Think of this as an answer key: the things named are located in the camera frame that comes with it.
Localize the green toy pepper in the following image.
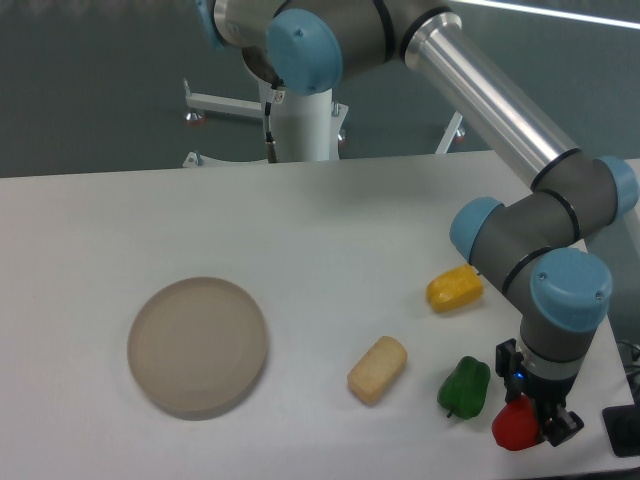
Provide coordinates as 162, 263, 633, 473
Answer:
437, 356, 491, 420

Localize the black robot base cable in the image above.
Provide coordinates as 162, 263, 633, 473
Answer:
263, 74, 286, 164

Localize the beige round plate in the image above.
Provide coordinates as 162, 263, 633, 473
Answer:
127, 277, 269, 421

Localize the yellow toy pepper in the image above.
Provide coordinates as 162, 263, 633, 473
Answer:
425, 264, 484, 313

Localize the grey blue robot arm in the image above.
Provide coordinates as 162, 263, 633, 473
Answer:
195, 1, 639, 450

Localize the beige toy bread loaf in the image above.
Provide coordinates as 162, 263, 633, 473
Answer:
347, 336, 408, 405

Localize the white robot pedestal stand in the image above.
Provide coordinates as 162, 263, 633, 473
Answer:
180, 77, 469, 169

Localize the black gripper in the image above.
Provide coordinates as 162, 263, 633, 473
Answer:
495, 339, 584, 447

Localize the red toy pepper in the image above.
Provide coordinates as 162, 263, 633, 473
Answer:
491, 395, 539, 451

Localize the black device at table edge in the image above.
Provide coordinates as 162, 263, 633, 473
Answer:
601, 339, 640, 457

